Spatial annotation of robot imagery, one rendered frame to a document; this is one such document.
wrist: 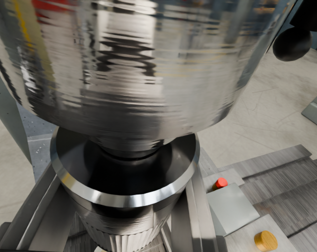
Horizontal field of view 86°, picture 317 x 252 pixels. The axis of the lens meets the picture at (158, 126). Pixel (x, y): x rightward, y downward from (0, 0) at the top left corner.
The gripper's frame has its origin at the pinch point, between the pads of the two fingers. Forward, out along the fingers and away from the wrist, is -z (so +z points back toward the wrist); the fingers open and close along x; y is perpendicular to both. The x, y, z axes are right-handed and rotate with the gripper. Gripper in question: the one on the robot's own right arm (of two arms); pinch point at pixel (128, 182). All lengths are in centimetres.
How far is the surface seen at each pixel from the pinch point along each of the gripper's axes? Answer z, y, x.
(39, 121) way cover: -24.7, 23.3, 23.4
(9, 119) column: -27.1, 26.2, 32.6
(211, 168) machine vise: -16.1, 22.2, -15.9
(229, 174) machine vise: -12.5, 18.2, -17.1
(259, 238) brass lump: -2.3, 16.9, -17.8
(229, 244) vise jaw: -1.6, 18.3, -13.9
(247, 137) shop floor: -127, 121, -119
